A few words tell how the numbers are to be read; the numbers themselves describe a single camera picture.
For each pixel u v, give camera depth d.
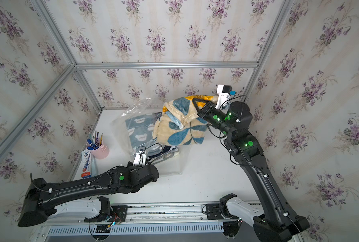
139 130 0.94
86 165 0.86
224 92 0.51
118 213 0.73
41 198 0.40
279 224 0.36
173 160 0.88
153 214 0.75
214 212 0.73
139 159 0.62
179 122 0.60
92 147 0.86
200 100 0.55
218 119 0.48
